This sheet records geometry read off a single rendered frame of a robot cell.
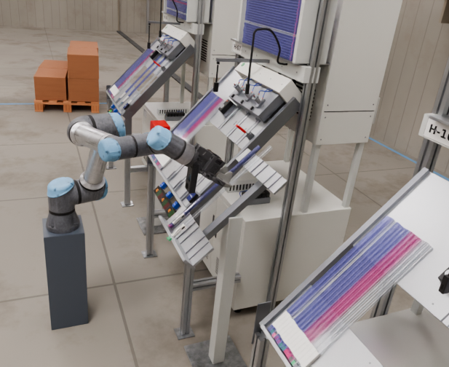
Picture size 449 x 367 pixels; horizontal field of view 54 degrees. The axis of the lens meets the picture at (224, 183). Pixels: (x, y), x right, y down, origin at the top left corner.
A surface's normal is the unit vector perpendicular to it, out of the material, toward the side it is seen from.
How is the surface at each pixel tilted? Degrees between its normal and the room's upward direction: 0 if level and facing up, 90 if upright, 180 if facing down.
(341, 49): 90
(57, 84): 90
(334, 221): 90
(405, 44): 90
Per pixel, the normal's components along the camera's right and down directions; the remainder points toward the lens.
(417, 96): -0.92, 0.07
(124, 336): 0.10, -0.90
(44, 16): 0.37, 0.43
